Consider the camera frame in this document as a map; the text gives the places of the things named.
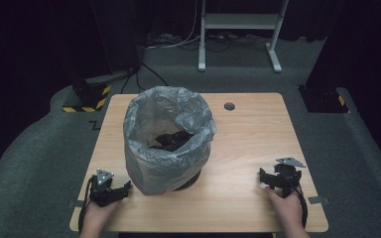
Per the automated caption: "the black stand with striped base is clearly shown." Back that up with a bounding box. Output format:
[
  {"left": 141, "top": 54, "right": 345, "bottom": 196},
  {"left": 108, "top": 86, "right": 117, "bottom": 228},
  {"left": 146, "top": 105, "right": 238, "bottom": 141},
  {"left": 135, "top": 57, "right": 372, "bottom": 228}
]
[
  {"left": 48, "top": 0, "right": 112, "bottom": 114},
  {"left": 298, "top": 84, "right": 351, "bottom": 114}
]

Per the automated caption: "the white metal stand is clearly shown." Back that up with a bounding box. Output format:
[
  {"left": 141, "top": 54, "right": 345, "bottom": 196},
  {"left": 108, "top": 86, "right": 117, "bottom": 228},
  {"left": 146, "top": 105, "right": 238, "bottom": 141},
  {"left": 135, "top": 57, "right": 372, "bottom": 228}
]
[{"left": 196, "top": 0, "right": 291, "bottom": 73}]

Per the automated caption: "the person's left hand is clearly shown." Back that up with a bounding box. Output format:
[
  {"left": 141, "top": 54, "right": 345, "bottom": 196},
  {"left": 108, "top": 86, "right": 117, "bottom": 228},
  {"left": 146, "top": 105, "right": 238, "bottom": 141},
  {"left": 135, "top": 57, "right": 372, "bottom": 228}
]
[{"left": 78, "top": 198, "right": 121, "bottom": 238}]

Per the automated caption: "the white floor cable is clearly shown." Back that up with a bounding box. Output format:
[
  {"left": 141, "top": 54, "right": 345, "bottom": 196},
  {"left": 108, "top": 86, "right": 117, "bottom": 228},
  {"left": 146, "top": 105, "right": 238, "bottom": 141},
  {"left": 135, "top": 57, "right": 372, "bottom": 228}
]
[{"left": 144, "top": 0, "right": 202, "bottom": 52}]

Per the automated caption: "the bin with grey bag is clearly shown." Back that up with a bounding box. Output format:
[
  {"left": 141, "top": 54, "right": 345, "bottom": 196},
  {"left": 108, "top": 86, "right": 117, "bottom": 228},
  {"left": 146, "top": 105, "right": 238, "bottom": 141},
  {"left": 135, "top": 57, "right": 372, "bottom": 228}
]
[{"left": 122, "top": 85, "right": 218, "bottom": 196}]

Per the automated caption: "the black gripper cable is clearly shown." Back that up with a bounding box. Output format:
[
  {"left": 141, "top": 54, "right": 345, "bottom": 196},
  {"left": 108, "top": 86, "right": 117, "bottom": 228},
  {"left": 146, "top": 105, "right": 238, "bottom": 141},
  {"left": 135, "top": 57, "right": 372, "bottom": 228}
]
[
  {"left": 77, "top": 176, "right": 98, "bottom": 234},
  {"left": 286, "top": 177, "right": 310, "bottom": 230}
]

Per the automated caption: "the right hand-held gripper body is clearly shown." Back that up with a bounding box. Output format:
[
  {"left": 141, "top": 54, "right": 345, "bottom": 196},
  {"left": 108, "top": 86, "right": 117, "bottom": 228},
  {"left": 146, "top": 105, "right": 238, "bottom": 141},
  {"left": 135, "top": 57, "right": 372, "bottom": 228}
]
[{"left": 272, "top": 157, "right": 308, "bottom": 199}]

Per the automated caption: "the black floor cable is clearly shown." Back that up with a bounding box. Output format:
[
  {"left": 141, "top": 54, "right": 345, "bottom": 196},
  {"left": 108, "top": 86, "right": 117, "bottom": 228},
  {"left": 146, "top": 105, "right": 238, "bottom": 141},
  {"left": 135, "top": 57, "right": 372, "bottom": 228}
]
[{"left": 120, "top": 61, "right": 170, "bottom": 95}]

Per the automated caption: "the black trash bin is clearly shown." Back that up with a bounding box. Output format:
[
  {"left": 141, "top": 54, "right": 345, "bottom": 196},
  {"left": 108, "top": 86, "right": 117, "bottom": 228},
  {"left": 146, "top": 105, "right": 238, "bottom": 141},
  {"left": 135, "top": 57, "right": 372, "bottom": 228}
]
[{"left": 172, "top": 169, "right": 202, "bottom": 192}]

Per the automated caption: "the person's right hand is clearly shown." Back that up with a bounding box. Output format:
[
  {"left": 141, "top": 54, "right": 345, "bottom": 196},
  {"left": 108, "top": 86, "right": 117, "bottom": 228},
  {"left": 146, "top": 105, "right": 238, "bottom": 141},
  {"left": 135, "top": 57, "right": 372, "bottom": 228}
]
[{"left": 264, "top": 185, "right": 311, "bottom": 238}]

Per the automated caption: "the dark crumpled waste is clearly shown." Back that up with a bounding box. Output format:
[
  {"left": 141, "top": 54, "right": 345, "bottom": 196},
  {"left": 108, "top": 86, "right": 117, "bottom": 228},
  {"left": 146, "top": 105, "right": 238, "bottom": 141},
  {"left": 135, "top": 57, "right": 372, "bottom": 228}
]
[{"left": 148, "top": 130, "right": 194, "bottom": 154}]

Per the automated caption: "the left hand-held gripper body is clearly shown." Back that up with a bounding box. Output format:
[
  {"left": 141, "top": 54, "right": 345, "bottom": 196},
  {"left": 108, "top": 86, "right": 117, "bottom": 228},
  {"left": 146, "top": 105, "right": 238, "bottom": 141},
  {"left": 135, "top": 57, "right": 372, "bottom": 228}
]
[{"left": 88, "top": 168, "right": 121, "bottom": 208}]

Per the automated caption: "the bundle of floor cables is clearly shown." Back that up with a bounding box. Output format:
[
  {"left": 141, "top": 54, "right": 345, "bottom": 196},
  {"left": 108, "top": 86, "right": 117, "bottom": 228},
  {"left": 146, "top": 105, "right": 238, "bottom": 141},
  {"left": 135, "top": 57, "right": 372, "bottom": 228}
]
[{"left": 145, "top": 31, "right": 270, "bottom": 54}]

